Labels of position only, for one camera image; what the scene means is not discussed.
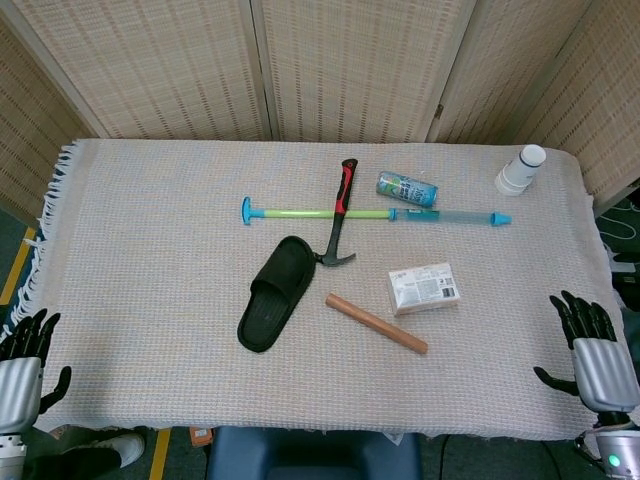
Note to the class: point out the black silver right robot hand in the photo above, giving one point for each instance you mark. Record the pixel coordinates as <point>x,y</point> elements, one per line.
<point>602,370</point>

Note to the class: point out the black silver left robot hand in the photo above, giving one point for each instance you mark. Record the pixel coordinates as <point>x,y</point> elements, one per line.
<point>17,387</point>

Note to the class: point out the tissue pack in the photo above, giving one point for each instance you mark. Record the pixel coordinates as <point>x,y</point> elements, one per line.
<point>425,290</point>

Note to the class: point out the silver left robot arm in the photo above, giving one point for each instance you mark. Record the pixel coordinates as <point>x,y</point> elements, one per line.
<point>11,457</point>

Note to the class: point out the small orange box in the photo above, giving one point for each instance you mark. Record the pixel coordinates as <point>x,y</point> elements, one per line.
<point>201,436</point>

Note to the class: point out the black floor equipment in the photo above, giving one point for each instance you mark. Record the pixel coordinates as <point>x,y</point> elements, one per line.
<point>627,272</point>

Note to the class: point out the white sneaker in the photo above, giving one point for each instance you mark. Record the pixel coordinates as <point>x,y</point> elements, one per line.
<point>127,445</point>

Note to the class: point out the beige woven tablecloth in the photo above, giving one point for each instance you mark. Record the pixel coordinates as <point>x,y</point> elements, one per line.
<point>175,300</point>

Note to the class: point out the blue green water pump toy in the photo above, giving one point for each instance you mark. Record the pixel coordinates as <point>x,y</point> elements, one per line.
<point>450,217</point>

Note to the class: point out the white plastic bottle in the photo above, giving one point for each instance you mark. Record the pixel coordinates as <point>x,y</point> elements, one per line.
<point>520,170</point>

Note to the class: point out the brown wooden stick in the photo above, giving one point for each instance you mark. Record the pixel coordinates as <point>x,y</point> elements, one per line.
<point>375,322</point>

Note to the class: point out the woven folding screen panel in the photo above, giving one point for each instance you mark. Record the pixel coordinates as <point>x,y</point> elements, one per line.
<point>355,65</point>
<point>500,75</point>
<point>150,65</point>
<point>30,125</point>
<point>605,110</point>

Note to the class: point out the blue green drink can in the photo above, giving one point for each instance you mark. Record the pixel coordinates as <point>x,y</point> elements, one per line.
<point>407,190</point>

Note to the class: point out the black slipper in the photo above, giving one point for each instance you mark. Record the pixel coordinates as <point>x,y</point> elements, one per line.
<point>275,300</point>

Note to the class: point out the blue padded seat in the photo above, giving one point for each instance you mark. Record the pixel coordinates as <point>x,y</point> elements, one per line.
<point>310,455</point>

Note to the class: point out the metal screen hinge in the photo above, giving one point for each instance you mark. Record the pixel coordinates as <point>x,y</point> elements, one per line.
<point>439,111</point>

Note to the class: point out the red black claw hammer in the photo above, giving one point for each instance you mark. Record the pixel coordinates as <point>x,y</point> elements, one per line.
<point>342,200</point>

